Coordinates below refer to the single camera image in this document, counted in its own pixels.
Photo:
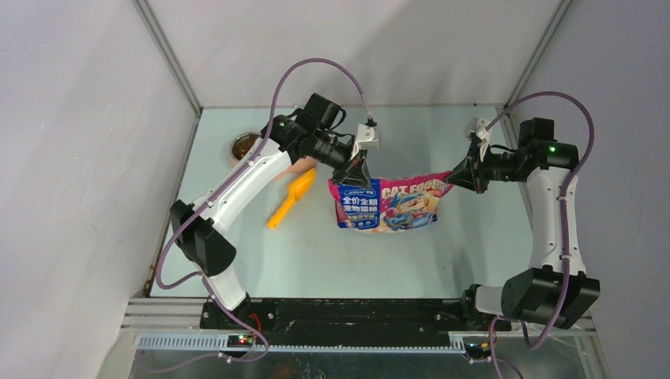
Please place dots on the white cable duct strip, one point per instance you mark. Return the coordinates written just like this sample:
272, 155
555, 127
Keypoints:
228, 342

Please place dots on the left aluminium frame post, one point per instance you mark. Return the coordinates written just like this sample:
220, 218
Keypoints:
156, 31

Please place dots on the yellow plastic scoop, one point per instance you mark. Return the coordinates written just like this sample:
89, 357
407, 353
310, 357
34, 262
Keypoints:
296, 189

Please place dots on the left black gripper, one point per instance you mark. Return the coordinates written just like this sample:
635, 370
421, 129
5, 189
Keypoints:
355, 173

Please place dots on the aluminium frame post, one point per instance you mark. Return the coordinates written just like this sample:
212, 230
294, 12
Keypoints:
156, 31
539, 51

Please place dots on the right aluminium frame post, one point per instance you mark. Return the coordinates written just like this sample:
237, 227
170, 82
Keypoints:
539, 51

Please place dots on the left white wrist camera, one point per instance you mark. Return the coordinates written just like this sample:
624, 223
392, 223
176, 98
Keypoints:
366, 137

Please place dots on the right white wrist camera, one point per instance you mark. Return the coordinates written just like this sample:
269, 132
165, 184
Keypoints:
477, 131

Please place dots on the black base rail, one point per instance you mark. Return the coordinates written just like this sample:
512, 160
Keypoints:
377, 322

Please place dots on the colourful cat food bag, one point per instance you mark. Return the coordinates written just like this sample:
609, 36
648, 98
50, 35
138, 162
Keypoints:
390, 205

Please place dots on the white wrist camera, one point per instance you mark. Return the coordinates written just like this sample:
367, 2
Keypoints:
477, 131
366, 137

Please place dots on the brown pet food kibble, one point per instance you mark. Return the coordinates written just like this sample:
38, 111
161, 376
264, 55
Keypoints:
243, 144

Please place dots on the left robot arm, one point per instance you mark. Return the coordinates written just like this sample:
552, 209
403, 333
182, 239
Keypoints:
199, 227

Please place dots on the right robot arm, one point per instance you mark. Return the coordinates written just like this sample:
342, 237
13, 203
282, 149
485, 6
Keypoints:
554, 290

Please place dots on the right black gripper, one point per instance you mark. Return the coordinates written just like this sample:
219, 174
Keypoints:
470, 173

